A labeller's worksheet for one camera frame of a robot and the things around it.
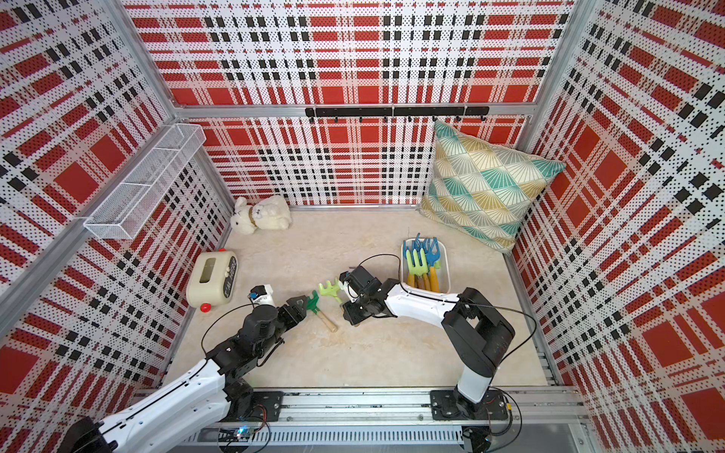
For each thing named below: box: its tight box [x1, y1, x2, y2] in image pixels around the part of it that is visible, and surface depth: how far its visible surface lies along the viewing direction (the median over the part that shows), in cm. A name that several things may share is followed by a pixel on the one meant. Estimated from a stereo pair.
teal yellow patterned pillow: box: [419, 121, 567, 253], surface depth 92 cm
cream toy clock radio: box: [185, 248, 239, 313], surface depth 91 cm
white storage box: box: [400, 237, 452, 295], surface depth 98 cm
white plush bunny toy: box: [230, 195, 293, 235], surface depth 110 cm
